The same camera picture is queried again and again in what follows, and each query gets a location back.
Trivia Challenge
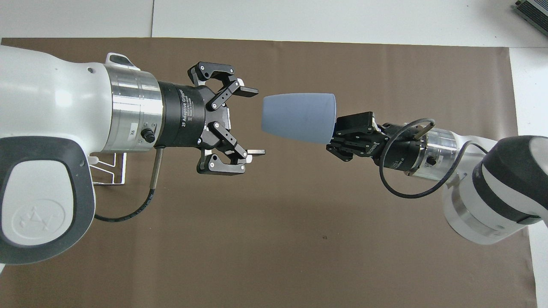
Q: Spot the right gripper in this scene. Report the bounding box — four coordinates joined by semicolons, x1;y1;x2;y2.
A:
326;112;427;173

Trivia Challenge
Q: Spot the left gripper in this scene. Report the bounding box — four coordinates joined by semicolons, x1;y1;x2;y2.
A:
157;62;265;176

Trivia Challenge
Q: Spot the light blue cup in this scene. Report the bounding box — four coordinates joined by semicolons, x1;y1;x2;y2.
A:
261;92;338;145

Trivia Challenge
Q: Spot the grey metal device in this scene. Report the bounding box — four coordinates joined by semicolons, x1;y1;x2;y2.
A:
513;0;548;26

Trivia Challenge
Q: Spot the black cable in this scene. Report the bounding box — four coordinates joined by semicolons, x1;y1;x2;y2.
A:
94;146;166;223
378;118;489;199

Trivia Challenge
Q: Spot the white wire cup holder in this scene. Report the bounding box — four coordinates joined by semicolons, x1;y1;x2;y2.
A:
89;151;128;186

